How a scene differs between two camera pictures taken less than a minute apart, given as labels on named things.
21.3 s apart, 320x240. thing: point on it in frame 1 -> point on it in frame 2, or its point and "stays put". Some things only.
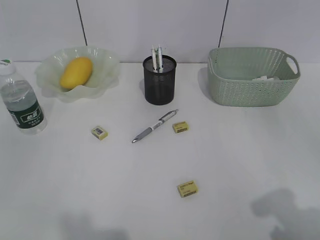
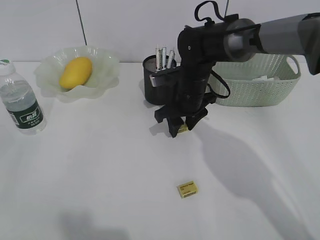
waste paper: (267, 78) stays put
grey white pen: (160, 121) -> (170, 59)
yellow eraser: (180, 127) stays put
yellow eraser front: (187, 189) stays put
